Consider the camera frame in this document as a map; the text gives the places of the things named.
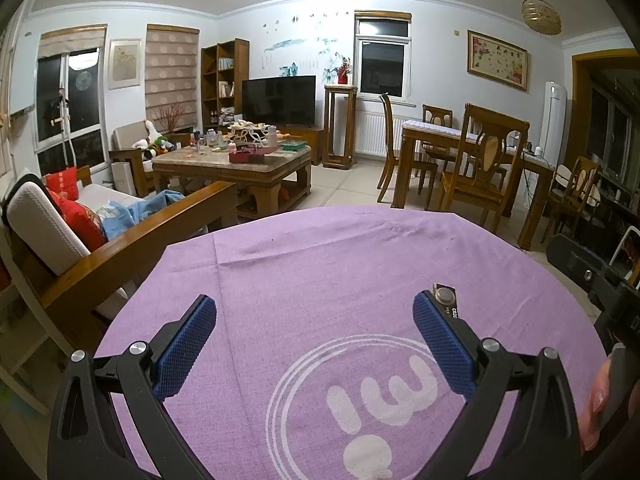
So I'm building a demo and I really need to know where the plush toy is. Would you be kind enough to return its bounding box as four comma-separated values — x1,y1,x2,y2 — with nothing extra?
132,120,176,161

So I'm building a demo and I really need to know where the wooden television cabinet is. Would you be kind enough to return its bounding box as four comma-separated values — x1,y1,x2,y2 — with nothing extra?
280,127,326,166

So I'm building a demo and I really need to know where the white cardboard box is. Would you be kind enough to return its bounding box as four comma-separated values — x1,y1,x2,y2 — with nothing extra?
111,160,138,196

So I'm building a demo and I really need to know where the red vase with branches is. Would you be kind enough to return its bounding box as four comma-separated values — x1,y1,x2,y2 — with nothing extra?
332,55,353,85

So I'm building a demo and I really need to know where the blue cloth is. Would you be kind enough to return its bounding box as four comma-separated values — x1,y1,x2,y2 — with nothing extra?
97,190,186,241

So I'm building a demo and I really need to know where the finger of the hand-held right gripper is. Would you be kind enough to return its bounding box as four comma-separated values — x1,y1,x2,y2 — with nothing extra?
546,233,622,312

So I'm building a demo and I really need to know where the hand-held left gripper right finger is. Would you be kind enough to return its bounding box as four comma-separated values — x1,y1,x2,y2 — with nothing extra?
412,290,584,480

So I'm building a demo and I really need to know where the wooden door frame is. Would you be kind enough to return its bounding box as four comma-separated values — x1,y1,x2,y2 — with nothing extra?
571,49,640,171

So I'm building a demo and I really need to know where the white plastic chair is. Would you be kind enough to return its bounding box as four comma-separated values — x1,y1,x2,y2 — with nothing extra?
607,225,640,286

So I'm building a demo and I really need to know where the wooden dining table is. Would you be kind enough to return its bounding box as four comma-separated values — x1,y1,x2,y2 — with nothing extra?
390,120,555,248

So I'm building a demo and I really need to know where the framed embroidery picture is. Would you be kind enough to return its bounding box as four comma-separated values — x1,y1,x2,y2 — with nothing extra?
466,29,529,92

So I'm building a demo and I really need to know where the striped roller blind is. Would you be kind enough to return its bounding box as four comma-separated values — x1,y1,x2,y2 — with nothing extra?
145,24,202,128

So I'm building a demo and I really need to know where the wooden coffee table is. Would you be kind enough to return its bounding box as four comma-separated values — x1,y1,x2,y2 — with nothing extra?
151,145,313,221

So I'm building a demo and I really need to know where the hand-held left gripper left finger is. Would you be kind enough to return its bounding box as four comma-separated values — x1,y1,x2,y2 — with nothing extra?
47,294,218,480

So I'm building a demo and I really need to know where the wooden dining chair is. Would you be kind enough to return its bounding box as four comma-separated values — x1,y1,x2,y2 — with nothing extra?
542,156,602,243
376,92,440,205
421,104,453,128
439,102,531,233

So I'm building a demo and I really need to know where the wooden bookshelf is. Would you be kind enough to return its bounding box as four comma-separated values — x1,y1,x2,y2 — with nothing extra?
201,38,251,128

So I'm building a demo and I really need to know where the white radiator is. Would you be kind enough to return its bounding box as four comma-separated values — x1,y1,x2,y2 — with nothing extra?
356,112,416,158

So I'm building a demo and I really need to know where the gold chandelier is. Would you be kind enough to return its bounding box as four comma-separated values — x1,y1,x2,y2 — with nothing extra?
521,0,562,36

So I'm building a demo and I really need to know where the purple tablecloth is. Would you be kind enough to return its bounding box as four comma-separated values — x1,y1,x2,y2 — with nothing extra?
92,205,608,480

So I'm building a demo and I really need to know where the framed sunflower picture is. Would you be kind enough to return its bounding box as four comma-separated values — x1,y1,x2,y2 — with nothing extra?
107,38,143,91

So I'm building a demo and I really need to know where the white decorative fruit stand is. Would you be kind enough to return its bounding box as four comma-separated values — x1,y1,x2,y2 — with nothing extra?
227,120,268,143

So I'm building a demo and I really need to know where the red cushion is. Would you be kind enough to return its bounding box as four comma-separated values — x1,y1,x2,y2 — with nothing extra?
50,192,108,252
45,166,81,201

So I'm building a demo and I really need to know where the white standing air conditioner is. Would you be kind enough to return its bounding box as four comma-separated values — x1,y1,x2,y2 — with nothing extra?
537,80,568,168

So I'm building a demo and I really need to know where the red box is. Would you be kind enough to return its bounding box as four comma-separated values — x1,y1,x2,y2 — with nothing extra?
229,147,278,163

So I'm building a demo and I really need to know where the wooden plant stand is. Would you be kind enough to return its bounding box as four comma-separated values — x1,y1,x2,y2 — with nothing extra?
322,83,358,170

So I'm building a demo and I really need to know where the black television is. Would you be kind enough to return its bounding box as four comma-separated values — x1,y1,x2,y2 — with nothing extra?
242,75,317,128

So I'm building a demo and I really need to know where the wooden sofa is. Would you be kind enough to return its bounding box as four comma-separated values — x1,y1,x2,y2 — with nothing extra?
0,165,238,361

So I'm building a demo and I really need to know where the white sofa cushion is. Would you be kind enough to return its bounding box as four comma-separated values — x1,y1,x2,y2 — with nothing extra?
5,175,96,276

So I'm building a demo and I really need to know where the white framed window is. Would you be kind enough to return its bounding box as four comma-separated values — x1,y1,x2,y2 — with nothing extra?
354,10,413,106

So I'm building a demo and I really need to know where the person's right hand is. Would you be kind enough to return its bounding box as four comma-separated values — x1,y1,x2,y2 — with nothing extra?
579,344,640,455

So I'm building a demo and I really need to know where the black battery card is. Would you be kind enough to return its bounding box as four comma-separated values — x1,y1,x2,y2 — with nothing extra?
431,282,461,331

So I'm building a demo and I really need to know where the wooden armchair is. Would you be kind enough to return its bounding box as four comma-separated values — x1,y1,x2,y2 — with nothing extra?
109,122,193,198

